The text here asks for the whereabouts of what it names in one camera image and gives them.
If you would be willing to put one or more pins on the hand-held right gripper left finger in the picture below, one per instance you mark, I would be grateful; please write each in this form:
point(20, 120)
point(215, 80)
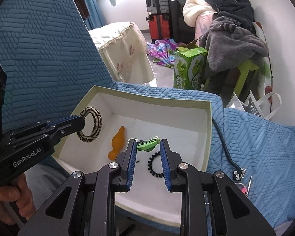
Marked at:
point(131, 164)

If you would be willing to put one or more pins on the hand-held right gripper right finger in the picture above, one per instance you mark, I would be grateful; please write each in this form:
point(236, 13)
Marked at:
point(166, 167)

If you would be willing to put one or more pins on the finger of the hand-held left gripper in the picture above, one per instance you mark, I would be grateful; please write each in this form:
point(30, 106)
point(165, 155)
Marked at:
point(71, 127)
point(64, 121)

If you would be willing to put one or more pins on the black and cream woven bangle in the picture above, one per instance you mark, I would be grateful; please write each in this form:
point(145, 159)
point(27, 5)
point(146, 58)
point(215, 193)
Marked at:
point(98, 120)

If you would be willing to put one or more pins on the green dotted cardboard box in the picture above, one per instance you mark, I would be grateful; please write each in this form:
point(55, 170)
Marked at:
point(162, 127)

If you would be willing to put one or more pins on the person's left hand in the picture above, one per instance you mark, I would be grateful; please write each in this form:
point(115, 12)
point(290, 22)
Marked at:
point(27, 196)

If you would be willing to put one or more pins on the green hair clip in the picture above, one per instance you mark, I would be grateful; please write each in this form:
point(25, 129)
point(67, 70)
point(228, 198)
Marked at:
point(147, 147)

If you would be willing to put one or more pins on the orange fish-shaped hair clip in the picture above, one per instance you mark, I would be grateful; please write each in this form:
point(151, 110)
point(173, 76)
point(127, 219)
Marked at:
point(118, 140)

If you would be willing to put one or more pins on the person's grey trousers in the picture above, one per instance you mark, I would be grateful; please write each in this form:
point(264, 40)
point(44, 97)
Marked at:
point(49, 177)

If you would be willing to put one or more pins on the pink small charm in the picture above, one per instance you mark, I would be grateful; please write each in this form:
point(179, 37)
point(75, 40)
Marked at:
point(243, 189)

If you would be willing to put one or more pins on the thin silver pin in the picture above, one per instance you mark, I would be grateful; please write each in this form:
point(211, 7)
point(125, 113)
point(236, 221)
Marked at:
point(249, 183)

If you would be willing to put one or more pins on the light blue textured blanket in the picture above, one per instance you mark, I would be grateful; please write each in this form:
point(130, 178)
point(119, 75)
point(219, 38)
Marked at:
point(248, 140)

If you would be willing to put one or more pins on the green printed carton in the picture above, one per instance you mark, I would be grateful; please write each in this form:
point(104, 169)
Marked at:
point(189, 66)

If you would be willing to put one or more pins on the white carrier bag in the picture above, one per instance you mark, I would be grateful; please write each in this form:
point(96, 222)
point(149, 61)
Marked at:
point(253, 105)

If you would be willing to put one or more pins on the blue curtain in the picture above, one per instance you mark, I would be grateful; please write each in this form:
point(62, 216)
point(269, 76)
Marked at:
point(92, 12)

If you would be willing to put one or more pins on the colourful patterned cloth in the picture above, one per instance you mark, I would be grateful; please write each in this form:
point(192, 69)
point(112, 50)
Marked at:
point(162, 51)

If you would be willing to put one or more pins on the green plastic stool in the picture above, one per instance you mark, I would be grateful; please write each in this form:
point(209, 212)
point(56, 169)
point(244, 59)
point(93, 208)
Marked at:
point(245, 68)

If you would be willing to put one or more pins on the red suitcase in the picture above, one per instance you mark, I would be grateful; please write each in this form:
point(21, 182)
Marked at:
point(161, 27)

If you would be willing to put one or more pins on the grey fleece blanket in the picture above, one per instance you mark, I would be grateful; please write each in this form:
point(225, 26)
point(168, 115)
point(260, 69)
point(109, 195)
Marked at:
point(231, 44)

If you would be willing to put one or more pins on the apple print sheet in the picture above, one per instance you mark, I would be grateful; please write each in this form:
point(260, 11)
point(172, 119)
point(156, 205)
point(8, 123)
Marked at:
point(266, 68)

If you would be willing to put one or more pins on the pink blanket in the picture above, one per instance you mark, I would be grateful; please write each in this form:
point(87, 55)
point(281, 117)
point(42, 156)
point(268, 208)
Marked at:
point(202, 24)

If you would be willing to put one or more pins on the black armchair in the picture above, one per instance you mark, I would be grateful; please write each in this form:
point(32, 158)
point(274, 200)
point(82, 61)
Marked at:
point(178, 17)

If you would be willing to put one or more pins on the cream duvet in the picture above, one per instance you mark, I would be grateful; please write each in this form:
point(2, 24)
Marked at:
point(194, 7)

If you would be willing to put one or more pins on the black jacket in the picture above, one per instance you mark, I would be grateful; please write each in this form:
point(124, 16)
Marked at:
point(231, 2)

